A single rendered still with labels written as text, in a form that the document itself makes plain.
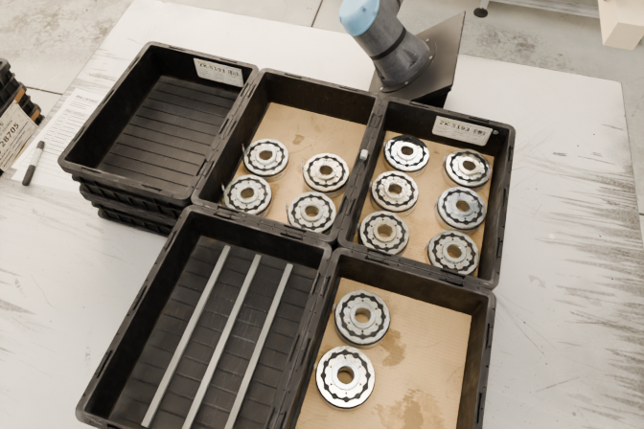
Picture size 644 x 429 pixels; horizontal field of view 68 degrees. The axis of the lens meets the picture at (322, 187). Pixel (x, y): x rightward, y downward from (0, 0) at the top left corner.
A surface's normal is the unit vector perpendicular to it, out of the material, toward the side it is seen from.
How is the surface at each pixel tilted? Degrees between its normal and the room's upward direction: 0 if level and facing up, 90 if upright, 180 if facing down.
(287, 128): 0
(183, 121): 0
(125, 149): 0
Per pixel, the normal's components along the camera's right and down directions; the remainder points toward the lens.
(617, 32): -0.24, 0.81
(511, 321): 0.02, -0.55
